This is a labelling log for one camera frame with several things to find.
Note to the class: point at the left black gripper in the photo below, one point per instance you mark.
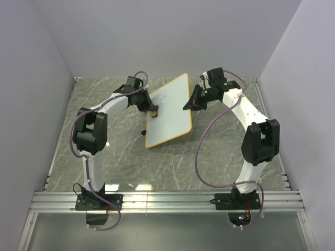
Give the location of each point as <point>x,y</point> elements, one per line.
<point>149,106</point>

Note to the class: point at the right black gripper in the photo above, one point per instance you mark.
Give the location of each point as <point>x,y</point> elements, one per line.
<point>194,104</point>

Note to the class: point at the yellow framed whiteboard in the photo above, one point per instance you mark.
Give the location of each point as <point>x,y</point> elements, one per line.
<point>172,120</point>

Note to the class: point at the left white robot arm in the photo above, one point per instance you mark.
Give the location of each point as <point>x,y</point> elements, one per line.
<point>88,136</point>

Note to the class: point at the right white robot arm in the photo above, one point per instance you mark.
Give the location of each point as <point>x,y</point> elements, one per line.
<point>260,144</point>

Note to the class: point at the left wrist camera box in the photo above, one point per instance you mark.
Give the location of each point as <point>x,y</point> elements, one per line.
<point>132,84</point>

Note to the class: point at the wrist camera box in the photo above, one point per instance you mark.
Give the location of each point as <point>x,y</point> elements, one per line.
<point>132,84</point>
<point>216,76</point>

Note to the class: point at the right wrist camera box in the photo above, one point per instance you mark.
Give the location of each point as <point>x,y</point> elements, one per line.
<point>216,76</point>

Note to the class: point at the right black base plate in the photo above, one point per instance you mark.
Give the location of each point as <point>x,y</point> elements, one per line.
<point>225,201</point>

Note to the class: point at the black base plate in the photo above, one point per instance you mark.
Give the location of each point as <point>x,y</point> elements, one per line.
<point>115,201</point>
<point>225,201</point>

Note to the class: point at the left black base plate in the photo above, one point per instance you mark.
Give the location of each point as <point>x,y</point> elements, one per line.
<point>115,201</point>

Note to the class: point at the aluminium front rail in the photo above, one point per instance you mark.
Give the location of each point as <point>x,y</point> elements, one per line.
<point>164,202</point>

